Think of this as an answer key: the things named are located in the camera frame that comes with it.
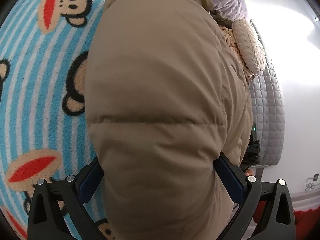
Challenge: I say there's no tan puffer jacket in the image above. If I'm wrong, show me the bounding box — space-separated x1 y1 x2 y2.
84 0 253 239

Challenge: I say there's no red sleeve right forearm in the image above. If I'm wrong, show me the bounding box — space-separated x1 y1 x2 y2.
252 200 320 240

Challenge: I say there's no grey quilted headboard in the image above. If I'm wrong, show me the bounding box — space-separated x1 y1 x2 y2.
248 21 286 169

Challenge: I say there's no beige chunky knit throw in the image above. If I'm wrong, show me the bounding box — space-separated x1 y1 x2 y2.
219 25 255 84

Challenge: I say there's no cream quilted pillow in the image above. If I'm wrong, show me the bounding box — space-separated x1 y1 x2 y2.
232 19 266 74

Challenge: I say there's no brown plush toy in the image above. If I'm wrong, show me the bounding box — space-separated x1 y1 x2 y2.
210 9 233 29

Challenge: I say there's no blue monkey print blanket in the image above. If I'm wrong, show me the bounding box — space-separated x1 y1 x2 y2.
1 0 105 239

